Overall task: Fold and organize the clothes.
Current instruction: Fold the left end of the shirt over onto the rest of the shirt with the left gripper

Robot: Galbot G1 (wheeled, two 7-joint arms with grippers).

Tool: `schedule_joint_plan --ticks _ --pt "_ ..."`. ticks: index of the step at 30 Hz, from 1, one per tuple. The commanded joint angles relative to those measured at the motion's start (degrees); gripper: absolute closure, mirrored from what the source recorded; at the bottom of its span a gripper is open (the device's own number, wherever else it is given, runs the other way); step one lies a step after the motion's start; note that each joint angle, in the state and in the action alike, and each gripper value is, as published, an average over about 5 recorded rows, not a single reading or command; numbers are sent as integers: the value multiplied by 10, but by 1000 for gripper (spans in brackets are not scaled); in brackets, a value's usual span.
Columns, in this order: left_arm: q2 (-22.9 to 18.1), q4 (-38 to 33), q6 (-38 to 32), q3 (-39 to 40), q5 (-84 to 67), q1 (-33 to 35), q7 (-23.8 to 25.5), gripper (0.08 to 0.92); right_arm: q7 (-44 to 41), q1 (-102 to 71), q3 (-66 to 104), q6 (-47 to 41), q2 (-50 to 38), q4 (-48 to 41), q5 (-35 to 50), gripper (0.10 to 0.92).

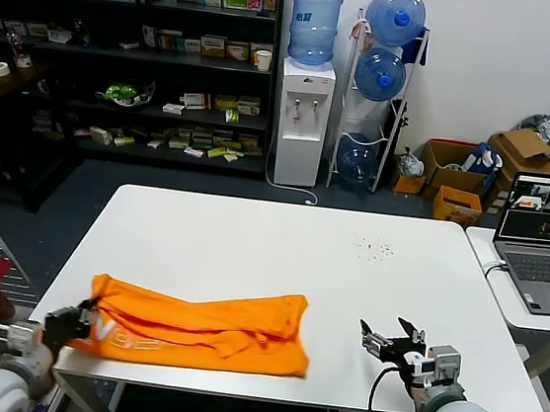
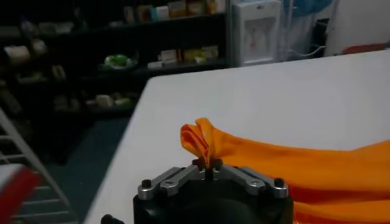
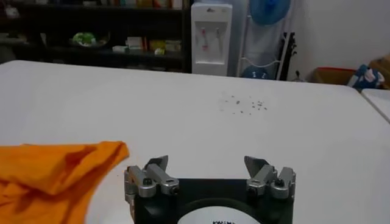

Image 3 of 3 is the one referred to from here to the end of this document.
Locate black shelf unit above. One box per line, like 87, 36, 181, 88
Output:
0, 0, 193, 74

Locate white metal jug rack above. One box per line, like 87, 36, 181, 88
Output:
236, 0, 289, 82

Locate green white bowl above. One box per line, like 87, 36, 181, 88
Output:
72, 32, 97, 48

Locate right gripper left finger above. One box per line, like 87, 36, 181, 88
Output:
124, 155, 180, 203

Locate red white box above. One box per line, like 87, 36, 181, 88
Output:
126, 36, 146, 51

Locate small white side table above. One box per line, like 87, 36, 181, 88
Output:
361, 88, 390, 122

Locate yellow green box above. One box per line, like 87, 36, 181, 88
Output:
149, 39, 167, 52

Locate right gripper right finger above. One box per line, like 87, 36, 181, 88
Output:
243, 155, 296, 200

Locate open brown cardboard box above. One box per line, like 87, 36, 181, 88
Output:
313, 66, 357, 86

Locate black stand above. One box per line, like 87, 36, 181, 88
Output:
278, 32, 297, 82

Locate orange t-shirt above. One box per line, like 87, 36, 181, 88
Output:
0, 140, 130, 224

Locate white green box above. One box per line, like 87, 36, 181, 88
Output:
166, 39, 182, 52

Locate large white table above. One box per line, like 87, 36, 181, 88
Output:
0, 60, 390, 224

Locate white water dispenser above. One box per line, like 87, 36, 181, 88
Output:
191, 2, 233, 77

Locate blue white bag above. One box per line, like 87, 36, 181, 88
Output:
349, 63, 385, 92

